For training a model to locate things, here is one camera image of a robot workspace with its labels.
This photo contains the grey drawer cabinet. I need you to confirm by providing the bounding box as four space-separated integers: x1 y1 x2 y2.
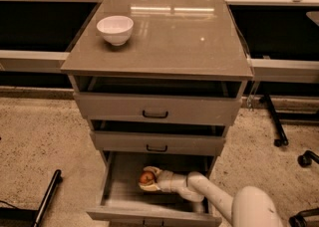
60 0 254 159

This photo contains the grey drawer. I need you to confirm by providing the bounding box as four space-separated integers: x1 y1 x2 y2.
73 77 244 126
90 120 225 155
87 152 221 227

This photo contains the grey bottom drawer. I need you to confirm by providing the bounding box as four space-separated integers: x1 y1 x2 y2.
87 152 221 227

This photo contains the black top drawer handle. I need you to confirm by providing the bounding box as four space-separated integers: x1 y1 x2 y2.
142 110 168 118

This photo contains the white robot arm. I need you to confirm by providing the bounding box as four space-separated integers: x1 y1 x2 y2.
139 166 283 227

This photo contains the grey metal rail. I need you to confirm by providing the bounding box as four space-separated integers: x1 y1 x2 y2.
0 50 69 74

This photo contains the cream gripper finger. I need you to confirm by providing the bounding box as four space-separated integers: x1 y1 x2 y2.
144 166 162 176
139 183 160 192

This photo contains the black stand leg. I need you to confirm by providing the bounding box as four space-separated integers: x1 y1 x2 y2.
32 169 63 227
264 95 289 147

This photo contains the white ceramic bowl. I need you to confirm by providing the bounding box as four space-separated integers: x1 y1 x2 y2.
97 16 134 46

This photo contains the black caster wheel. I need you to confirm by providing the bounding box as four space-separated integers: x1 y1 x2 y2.
297 150 319 167

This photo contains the red apple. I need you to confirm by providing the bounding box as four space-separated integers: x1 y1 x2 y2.
140 171 156 184

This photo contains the black drawer handle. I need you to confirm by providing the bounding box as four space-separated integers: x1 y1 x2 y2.
146 144 168 153
142 110 168 118

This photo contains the grey middle drawer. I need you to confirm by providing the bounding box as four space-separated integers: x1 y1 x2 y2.
90 120 225 155

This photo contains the grey top drawer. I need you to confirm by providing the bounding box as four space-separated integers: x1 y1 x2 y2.
73 77 244 126

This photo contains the black middle drawer handle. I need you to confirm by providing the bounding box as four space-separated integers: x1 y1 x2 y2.
146 144 168 153

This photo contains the black stand leg right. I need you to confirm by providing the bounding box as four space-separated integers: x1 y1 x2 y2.
264 95 289 147

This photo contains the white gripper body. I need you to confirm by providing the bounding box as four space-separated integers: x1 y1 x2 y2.
157 170 186 193

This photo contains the black stand leg left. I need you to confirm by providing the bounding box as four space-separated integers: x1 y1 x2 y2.
32 169 63 227

